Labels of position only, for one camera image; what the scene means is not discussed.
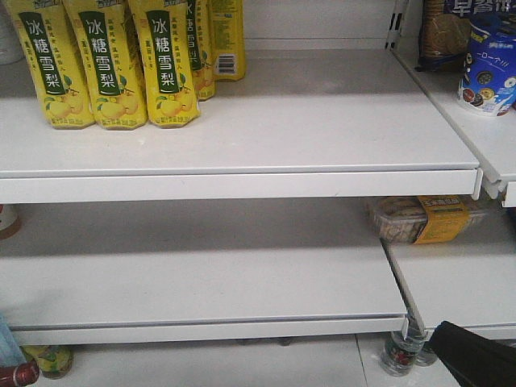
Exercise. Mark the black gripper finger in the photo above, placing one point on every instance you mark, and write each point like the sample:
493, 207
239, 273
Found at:
472, 359

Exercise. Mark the red coke bottle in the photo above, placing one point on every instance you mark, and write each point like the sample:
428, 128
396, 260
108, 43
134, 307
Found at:
20, 375

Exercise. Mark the light blue plastic basket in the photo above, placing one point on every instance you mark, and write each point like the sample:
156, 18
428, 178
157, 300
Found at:
11, 354

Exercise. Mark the small clear glass bottle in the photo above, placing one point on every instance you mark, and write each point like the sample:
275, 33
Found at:
399, 352

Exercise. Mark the clear cookie tray yellow label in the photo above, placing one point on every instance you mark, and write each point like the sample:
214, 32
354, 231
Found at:
425, 219

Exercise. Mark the white store shelving unit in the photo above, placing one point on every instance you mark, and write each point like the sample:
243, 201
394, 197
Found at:
238, 250

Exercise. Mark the blue cookie cup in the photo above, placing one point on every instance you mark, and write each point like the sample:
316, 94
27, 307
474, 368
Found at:
487, 86

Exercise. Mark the yellow pear drink carton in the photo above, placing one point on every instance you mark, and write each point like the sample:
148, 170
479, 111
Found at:
161, 29
107, 39
55, 62

